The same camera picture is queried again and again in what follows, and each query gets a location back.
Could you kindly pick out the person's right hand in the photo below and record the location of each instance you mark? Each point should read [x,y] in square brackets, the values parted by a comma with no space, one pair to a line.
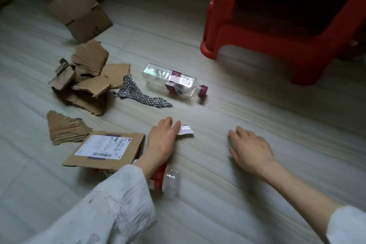
[251,152]

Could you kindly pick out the person's left hand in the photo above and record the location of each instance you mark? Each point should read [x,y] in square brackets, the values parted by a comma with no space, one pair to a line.
[161,143]

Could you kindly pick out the brown labelled cardboard mailer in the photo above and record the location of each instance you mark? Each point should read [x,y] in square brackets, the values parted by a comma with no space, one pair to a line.
[134,143]

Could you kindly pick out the small white paper scrap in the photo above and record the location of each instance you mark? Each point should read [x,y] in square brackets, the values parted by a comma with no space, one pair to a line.
[186,130]

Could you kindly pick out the plastic bottle red label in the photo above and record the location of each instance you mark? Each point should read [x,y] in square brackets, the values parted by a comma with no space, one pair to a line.
[168,181]

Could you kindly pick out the black white patterned cloth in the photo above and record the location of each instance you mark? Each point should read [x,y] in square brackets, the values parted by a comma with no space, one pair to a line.
[134,93]

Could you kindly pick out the clear plastic box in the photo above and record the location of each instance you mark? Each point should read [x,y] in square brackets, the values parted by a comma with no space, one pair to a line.
[160,76]

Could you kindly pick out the torn cardboard pieces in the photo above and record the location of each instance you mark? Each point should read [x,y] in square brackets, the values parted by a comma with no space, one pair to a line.
[91,58]

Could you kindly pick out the person's left forearm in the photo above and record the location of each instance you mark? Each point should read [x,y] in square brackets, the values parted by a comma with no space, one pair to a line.
[150,166]

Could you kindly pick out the person's right forearm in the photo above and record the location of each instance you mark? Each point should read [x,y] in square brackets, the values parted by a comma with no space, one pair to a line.
[300,195]

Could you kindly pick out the white left sleeve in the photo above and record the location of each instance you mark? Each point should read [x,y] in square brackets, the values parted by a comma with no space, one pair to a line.
[108,212]

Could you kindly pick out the white sleeve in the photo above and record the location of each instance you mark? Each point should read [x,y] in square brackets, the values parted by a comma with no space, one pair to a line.
[346,226]
[108,212]

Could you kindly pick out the white right sleeve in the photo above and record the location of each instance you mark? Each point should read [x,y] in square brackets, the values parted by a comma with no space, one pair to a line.
[346,226]

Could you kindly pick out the red plastic stool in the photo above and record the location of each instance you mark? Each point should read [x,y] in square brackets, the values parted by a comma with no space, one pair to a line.
[223,23]

